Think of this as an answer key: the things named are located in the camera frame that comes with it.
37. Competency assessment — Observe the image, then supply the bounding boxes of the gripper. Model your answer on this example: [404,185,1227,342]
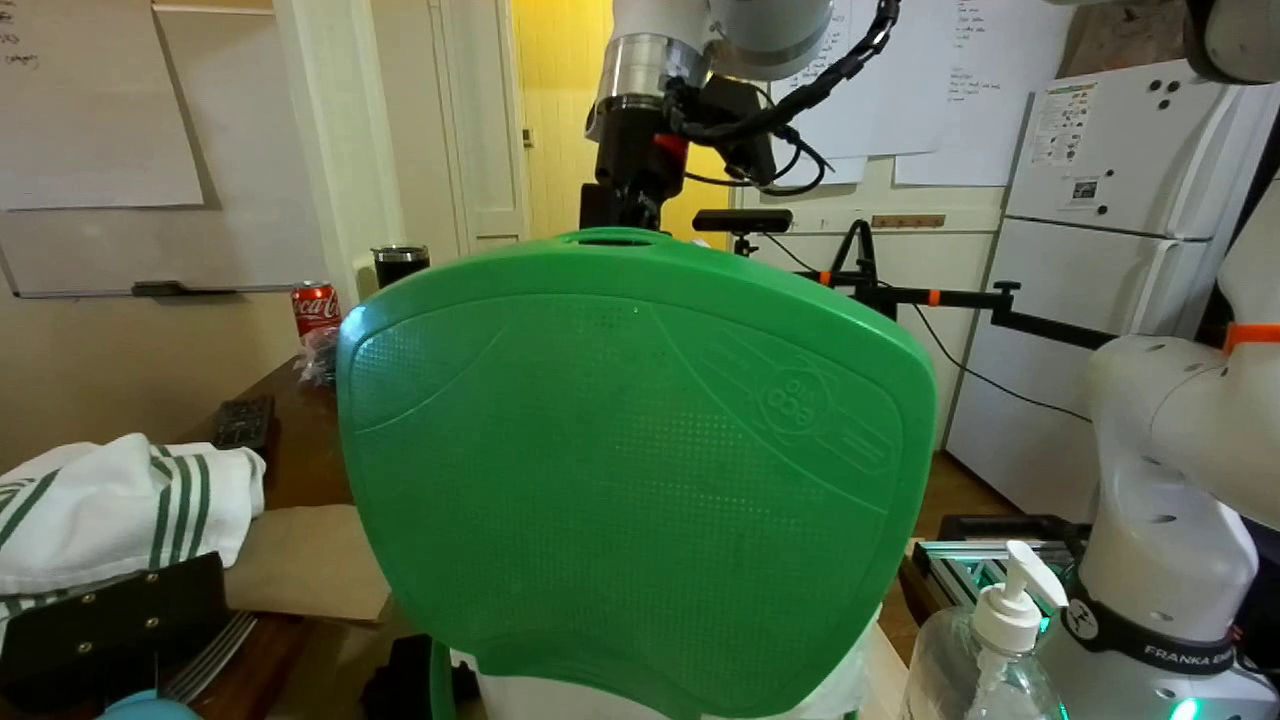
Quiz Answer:
[579,100,693,234]

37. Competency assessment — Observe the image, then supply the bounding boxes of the green trash can lid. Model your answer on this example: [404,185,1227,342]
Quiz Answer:
[336,227,939,720]

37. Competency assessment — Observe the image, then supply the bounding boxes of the red soda can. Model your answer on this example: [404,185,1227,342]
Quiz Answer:
[291,281,343,342]

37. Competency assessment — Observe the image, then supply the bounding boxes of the clear pump dispenser bottle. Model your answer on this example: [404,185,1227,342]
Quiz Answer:
[899,540,1070,720]

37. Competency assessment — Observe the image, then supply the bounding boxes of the white door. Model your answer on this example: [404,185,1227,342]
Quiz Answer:
[430,0,532,255]

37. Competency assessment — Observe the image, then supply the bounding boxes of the black tumbler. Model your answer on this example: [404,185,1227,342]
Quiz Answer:
[371,244,432,292]

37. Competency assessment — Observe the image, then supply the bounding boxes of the clear crumpled plastic wrap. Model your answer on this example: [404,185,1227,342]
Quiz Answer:
[295,328,342,389]

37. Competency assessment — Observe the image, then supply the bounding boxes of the white paper sheets with notes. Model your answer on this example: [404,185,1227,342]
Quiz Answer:
[768,0,1075,188]

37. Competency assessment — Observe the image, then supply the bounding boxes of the whiteboard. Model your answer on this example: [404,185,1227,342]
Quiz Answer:
[0,0,329,300]

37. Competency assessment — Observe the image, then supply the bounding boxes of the black remote control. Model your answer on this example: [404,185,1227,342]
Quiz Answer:
[211,394,277,453]

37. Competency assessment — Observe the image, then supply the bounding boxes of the printed chart sheet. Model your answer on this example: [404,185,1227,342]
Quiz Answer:
[1029,82,1102,167]

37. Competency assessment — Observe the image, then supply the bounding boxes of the white refrigerator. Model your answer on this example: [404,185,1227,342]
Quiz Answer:
[944,58,1280,524]

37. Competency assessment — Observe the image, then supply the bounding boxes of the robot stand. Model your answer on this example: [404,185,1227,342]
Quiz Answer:
[904,513,1091,626]

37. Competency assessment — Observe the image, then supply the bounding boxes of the large white paper sheet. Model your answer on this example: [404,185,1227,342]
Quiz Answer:
[0,0,206,212]

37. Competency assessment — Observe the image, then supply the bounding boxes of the white green striped towel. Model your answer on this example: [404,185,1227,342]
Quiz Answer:
[0,432,268,623]

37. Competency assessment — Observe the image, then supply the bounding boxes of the silver fork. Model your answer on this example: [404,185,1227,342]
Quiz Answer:
[163,611,260,704]

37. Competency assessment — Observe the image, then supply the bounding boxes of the black riveted leather case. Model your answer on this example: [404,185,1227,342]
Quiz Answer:
[0,552,232,707]

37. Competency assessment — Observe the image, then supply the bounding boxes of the light blue round object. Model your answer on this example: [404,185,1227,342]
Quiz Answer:
[94,689,203,720]

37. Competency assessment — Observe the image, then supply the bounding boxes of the camera on mount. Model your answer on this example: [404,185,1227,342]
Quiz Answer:
[692,207,1119,353]

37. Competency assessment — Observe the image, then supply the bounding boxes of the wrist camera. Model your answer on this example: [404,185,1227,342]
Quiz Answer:
[698,74,779,188]

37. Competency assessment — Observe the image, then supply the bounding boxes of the black cable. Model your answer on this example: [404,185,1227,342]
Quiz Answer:
[764,234,1093,424]

